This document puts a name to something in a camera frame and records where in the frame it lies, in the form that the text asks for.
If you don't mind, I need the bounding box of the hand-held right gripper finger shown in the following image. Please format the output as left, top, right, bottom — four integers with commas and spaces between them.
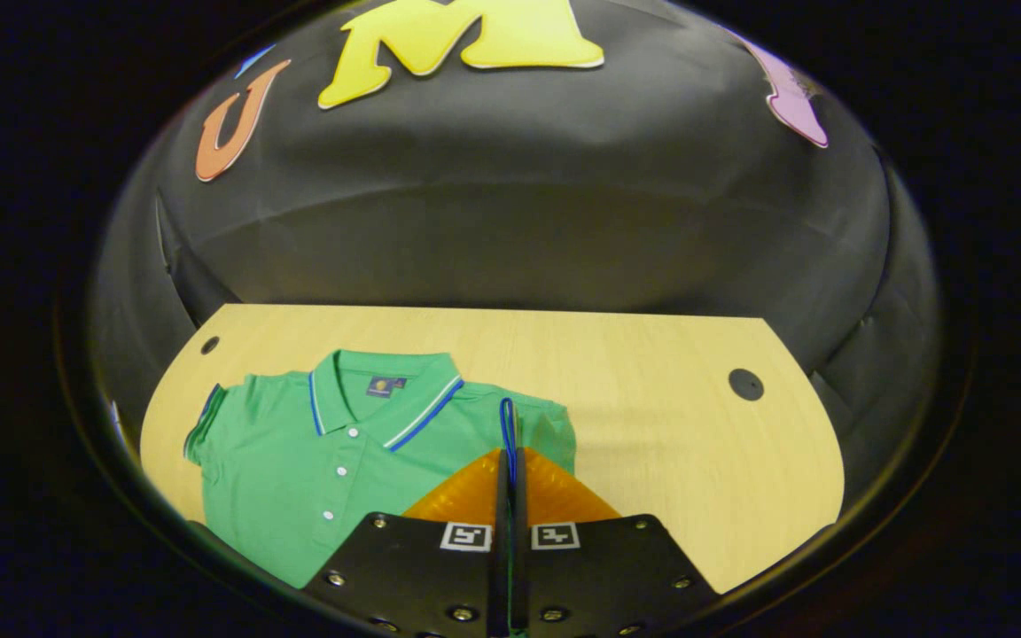
510, 447, 721, 638
302, 447, 511, 638

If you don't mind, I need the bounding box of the green T-shirt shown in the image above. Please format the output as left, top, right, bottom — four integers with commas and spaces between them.
183, 348, 578, 590

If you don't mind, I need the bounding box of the black backdrop cloth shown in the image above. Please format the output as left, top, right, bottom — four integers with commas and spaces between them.
90, 0, 946, 533

